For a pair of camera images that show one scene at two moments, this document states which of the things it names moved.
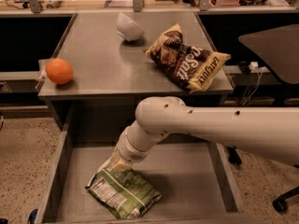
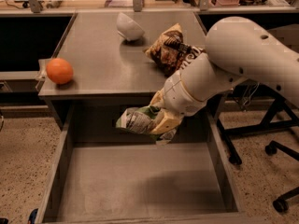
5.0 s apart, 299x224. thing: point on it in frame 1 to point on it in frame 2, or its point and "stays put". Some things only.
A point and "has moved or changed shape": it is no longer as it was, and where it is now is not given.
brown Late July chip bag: (190, 65) stays put
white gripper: (131, 152) to (177, 94)
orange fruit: (59, 71) stays put
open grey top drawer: (192, 175) stays put
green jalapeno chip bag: (122, 189) has moved or changed shape
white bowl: (128, 28) stays put
